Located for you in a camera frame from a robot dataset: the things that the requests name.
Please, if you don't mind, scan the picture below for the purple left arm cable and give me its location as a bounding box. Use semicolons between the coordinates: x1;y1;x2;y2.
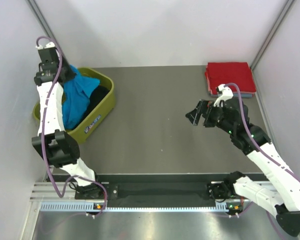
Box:
35;36;108;218

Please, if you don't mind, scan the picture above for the olive green plastic bin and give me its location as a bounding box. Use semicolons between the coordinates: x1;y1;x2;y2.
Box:
31;67;116;145

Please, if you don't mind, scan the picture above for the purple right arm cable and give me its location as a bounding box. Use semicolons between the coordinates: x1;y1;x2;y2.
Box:
223;83;300;240

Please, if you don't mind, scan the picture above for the right corner aluminium post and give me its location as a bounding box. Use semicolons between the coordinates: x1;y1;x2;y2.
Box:
250;0;296;71

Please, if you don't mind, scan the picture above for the red folded t shirt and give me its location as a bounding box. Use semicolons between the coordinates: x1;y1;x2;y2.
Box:
205;62;252;79

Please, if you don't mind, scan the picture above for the black t shirt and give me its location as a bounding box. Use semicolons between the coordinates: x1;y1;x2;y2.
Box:
83;85;109;119

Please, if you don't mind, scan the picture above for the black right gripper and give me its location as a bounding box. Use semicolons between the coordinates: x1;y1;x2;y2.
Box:
185;99;235;134

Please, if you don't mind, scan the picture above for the blue t shirt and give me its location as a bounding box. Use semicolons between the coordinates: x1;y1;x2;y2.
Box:
62;65;100;130

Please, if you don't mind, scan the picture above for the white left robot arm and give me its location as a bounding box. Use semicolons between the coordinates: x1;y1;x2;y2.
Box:
31;39;104;199

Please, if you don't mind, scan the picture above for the left corner aluminium post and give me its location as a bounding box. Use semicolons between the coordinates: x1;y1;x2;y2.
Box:
25;0;58;46

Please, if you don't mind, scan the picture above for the corner aluminium post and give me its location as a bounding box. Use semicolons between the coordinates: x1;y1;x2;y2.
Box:
250;0;296;71
25;0;58;46

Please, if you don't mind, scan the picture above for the aluminium frame rail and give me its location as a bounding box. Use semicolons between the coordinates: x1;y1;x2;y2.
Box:
19;181;77;240

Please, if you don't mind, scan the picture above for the white slotted cable duct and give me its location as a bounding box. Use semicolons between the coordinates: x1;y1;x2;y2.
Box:
40;201;243;213

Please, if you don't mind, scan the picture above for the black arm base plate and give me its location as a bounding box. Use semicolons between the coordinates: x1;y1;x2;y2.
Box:
103;182;236;200

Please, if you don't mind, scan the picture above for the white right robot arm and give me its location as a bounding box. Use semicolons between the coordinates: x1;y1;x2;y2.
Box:
185;83;300;237

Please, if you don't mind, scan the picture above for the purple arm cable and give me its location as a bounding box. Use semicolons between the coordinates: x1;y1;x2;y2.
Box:
223;83;300;240
35;36;108;218

